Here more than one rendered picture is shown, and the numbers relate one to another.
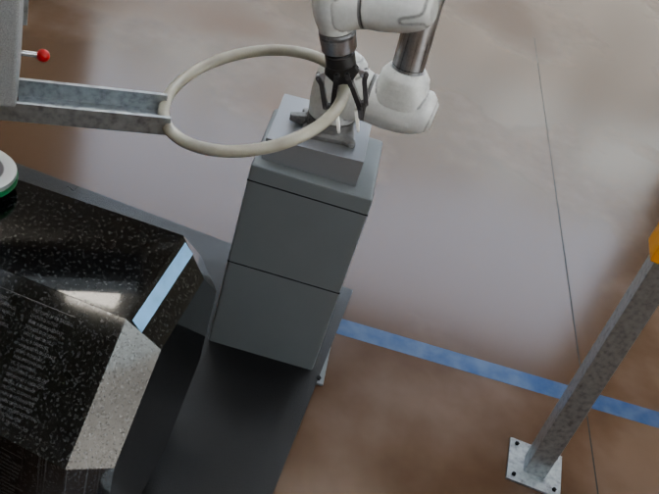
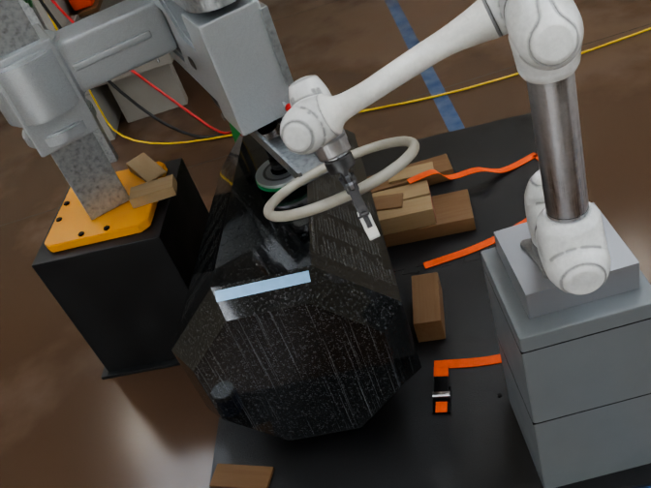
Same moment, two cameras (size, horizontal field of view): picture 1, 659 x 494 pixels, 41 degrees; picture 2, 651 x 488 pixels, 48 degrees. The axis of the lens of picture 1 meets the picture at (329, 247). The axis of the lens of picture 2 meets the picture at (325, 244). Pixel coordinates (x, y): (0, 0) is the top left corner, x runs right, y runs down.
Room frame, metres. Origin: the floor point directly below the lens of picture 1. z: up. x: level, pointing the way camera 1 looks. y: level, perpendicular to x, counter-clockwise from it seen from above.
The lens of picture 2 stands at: (2.14, -1.45, 2.38)
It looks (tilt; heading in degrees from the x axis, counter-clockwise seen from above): 38 degrees down; 99
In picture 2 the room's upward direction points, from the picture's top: 20 degrees counter-clockwise
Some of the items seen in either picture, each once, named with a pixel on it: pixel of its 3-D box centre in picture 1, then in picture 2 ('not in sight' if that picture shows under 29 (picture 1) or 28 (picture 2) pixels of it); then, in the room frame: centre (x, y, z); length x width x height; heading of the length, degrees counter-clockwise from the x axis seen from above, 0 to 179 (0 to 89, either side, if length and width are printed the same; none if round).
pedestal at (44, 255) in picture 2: not in sight; (144, 267); (0.82, 1.27, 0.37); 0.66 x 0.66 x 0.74; 86
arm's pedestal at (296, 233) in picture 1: (293, 243); (573, 359); (2.52, 0.13, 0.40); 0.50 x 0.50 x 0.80; 3
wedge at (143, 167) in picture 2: not in sight; (145, 167); (1.01, 1.42, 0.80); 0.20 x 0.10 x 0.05; 126
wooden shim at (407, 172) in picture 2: not in sight; (411, 172); (2.18, 1.86, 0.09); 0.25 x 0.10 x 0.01; 176
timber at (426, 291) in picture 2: not in sight; (428, 306); (2.10, 0.85, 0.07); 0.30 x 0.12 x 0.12; 83
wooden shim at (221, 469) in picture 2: not in sight; (241, 476); (1.23, 0.23, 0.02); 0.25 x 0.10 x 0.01; 163
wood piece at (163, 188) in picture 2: not in sight; (153, 191); (1.07, 1.20, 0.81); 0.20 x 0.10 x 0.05; 4
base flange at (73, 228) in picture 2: not in sight; (108, 204); (0.82, 1.27, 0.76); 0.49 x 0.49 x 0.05; 86
